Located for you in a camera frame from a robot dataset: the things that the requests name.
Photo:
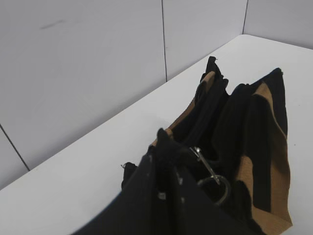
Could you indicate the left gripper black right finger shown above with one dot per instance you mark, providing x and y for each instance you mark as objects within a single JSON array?
[{"x": 191, "y": 212}]

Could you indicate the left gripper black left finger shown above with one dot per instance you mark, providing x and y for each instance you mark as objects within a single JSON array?
[{"x": 136, "y": 210}]

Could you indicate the black tote bag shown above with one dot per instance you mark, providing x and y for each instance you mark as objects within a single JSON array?
[{"x": 234, "y": 146}]

